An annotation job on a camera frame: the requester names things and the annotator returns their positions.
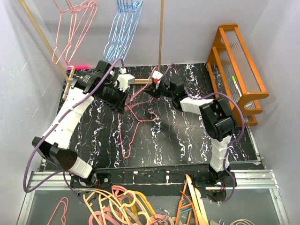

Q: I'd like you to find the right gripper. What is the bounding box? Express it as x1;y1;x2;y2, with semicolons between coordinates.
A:
144;81;175;99

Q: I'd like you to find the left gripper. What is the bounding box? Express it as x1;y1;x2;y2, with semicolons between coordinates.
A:
97;84;129;115

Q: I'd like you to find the pink wire hanger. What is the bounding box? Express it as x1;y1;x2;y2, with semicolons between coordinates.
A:
126;66;158;109
118;103;158;159

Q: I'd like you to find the blue hanger hung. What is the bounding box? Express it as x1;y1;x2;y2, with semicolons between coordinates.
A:
112;0;141;62
116;0;144;63
107;0;134;61

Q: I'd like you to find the light blue wire hanger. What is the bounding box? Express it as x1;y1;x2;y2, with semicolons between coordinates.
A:
110;0;138;61

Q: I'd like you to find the pink wire hanger hung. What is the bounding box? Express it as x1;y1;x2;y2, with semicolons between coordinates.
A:
52;0;85;65

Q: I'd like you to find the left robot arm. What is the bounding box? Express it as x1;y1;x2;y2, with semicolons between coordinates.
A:
32;60;135;187

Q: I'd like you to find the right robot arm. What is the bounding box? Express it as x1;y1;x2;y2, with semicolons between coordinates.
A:
144;71;236;187

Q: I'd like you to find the pile of plastic hangers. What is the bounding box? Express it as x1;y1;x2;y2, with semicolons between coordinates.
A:
80;185;175;225

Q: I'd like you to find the wooden hangers pile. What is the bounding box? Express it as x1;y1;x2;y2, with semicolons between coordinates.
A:
174;174;225;225

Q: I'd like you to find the pink plastic marker strip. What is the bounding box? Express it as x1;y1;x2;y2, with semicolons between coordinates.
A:
66;66;90;71

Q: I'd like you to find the orange wooden shelf rack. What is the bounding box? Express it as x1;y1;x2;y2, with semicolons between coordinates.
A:
207;23;269;127

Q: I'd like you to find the green white pen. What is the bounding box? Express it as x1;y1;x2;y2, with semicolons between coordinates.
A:
232;76;242;97

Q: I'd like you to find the pink hanger on glass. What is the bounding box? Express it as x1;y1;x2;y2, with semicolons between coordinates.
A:
46;196;69;225

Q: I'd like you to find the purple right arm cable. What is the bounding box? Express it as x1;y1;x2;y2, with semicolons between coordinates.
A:
157;63;246;204

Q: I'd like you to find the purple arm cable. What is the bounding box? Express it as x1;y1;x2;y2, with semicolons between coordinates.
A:
157;63;246;204
23;58;125;203

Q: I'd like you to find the wooden clothes rack frame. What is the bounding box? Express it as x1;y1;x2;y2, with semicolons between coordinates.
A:
18;0;165;100

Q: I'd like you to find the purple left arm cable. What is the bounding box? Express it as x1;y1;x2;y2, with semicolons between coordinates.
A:
23;58;125;203

